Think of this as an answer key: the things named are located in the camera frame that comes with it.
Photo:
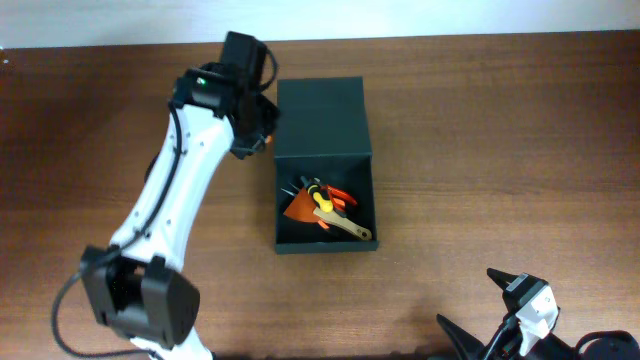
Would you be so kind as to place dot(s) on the orange black needle-nose pliers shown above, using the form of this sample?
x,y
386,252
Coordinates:
x,y
292,192

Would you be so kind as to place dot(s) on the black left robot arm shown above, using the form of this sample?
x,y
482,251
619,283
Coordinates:
x,y
135,286

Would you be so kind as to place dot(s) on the small red diagonal cutters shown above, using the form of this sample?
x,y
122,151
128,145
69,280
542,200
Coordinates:
x,y
342,201

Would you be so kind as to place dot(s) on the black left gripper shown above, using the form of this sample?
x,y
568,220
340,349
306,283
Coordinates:
x,y
250,146

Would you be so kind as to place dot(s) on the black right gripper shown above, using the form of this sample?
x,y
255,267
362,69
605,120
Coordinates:
x,y
468,347

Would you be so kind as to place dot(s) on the orange scraper wooden handle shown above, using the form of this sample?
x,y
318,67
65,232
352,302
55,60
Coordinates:
x,y
333,218

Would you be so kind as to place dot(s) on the yellow black stubby screwdriver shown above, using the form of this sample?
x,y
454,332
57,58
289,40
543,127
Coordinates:
x,y
318,193

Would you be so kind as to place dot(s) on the black storage box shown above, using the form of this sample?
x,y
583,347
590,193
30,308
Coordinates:
x,y
323,133

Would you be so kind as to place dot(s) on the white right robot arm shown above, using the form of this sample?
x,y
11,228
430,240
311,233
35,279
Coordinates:
x,y
615,344

